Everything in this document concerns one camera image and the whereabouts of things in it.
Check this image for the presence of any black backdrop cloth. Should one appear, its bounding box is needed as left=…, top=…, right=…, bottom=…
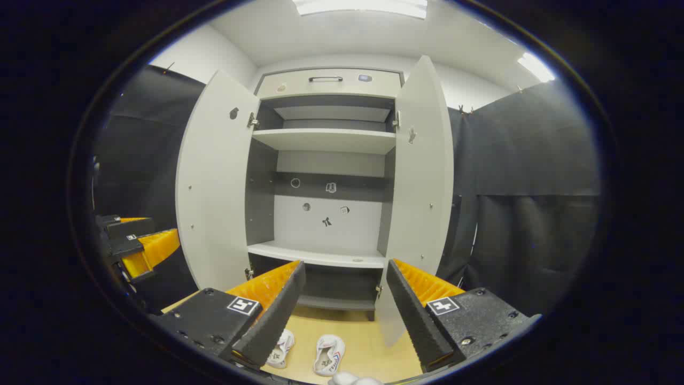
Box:
left=94, top=65, right=206, bottom=313
left=436, top=80, right=602, bottom=316

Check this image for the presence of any white shoe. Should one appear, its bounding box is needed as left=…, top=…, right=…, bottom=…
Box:
left=266, top=328, right=296, bottom=369
left=313, top=334, right=346, bottom=376

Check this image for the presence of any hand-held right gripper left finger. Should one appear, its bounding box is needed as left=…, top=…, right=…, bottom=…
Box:
left=152, top=260, right=306, bottom=369

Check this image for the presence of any white shoe cabinet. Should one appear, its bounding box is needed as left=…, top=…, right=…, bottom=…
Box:
left=247, top=67, right=404, bottom=321

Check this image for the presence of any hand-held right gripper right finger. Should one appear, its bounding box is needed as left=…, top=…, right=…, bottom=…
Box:
left=386, top=259, right=541, bottom=373

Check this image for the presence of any ceiling light panel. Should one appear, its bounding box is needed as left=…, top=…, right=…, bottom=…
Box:
left=291, top=0, right=428, bottom=20
left=517, top=52, right=556, bottom=83

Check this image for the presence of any white cabinet shelf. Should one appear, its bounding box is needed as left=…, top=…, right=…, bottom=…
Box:
left=252, top=128, right=397, bottom=156
left=247, top=241, right=386, bottom=269

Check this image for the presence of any beige cabinet drawer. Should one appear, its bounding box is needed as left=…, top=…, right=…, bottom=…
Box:
left=256, top=68, right=402, bottom=99

